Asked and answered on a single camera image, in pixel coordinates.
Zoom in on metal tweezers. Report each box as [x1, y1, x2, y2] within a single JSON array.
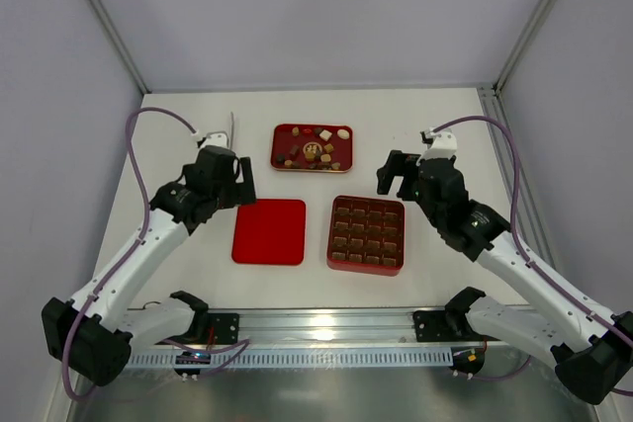
[[228, 111, 235, 150]]

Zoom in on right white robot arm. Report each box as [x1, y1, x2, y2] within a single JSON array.
[[377, 150, 632, 405]]

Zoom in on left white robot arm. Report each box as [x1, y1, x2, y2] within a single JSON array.
[[42, 145, 256, 386]]

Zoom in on red compartment chocolate box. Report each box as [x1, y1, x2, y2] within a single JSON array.
[[326, 195, 405, 277]]

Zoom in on red chocolate tray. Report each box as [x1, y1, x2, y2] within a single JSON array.
[[270, 124, 354, 173]]

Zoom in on cream square chocolate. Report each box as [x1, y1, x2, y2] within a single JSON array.
[[319, 129, 332, 141]]

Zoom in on red box lid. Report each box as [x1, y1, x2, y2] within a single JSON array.
[[231, 199, 307, 266]]

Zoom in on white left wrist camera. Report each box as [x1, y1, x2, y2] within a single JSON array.
[[192, 130, 230, 149]]

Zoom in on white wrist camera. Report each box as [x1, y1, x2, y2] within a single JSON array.
[[192, 130, 230, 149], [417, 128, 457, 162]]

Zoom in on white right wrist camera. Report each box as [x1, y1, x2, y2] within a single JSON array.
[[417, 128, 457, 162]]

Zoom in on aluminium mounting rail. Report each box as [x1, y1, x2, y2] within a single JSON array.
[[63, 306, 545, 347]]

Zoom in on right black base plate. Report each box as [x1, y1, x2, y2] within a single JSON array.
[[412, 309, 450, 343]]

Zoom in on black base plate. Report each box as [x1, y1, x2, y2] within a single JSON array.
[[412, 309, 450, 343], [206, 312, 240, 347]]

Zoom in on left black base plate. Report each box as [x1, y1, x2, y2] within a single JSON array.
[[206, 312, 240, 347]]

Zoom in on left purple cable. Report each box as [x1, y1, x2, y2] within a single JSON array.
[[61, 107, 248, 402]]

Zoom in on purple cable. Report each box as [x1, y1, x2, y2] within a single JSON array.
[[61, 107, 248, 402], [428, 116, 633, 383]]

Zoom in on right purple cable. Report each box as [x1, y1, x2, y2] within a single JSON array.
[[428, 116, 633, 383]]

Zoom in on slotted cable duct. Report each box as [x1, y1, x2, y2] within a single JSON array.
[[127, 346, 453, 371]]

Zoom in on left aluminium frame post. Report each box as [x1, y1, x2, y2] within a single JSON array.
[[86, 0, 150, 95]]

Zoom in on aluminium frame post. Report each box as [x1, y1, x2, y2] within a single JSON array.
[[86, 0, 150, 95], [494, 0, 557, 95]]

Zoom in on right aluminium frame post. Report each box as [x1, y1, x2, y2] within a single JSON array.
[[494, 0, 557, 95]]

